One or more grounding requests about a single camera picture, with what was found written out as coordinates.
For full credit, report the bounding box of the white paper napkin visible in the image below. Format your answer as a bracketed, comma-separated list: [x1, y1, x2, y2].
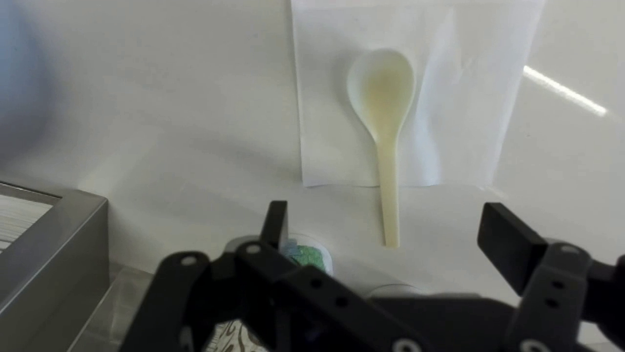
[290, 0, 548, 189]

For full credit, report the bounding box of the paper cup with black floral print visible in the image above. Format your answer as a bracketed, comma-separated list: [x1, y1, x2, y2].
[206, 318, 270, 352]

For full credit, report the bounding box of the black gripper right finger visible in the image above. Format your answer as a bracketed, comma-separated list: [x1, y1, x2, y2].
[477, 201, 597, 352]

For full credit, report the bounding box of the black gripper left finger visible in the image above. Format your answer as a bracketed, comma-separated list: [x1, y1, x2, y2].
[233, 199, 309, 283]

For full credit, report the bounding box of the metal napkin dispenser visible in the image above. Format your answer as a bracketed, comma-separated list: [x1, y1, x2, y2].
[0, 175, 112, 352]

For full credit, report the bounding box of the cream plastic spoon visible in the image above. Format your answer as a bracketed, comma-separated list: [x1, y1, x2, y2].
[345, 46, 419, 250]

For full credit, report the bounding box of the paper cup with green print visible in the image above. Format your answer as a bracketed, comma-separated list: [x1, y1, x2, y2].
[223, 232, 339, 279]

